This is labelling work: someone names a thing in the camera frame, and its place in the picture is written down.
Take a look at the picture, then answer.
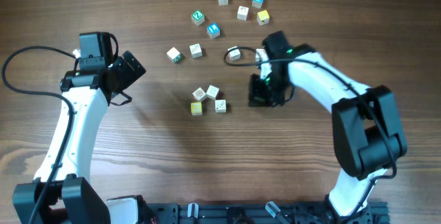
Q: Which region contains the blue H wooden block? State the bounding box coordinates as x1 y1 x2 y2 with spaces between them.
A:
252 0 264 8

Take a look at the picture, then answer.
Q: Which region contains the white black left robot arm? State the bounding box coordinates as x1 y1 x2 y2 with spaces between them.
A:
13 51 154 223

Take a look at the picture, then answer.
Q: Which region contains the wooden block red dog picture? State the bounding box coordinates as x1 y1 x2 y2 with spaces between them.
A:
192 88 207 102

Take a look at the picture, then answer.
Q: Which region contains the blue L wooden block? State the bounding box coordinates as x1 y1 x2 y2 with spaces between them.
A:
207 23 221 39

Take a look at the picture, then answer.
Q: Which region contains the wooden block red drawing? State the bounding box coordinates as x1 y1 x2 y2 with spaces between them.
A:
227 46 241 61

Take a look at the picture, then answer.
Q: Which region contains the yellow K wooden block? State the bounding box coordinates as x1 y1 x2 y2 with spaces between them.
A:
256 10 270 26

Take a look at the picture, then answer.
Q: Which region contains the wooden block monkey picture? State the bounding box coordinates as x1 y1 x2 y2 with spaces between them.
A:
237 6 249 21

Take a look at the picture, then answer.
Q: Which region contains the wooden block sketch picture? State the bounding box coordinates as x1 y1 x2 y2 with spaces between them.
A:
215 99 227 113

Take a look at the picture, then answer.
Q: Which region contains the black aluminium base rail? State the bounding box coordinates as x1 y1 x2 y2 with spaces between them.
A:
147 201 391 224

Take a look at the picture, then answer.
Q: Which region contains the wooden block green A side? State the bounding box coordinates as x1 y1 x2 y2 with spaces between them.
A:
166 47 183 63

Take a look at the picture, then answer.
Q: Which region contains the wooden block fox picture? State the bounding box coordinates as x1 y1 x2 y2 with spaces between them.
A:
189 43 203 59

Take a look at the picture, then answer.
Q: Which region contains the wooden block grey drawing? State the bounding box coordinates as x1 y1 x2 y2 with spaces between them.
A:
255 48 268 62

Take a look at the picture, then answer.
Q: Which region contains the green Z wooden block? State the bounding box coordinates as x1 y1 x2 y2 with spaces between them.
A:
191 10 205 26

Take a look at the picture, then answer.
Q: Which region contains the plain wooden block green side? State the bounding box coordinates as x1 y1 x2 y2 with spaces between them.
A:
206 85 220 100

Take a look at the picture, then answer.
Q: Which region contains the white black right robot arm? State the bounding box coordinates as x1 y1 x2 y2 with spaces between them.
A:
249 42 407 223

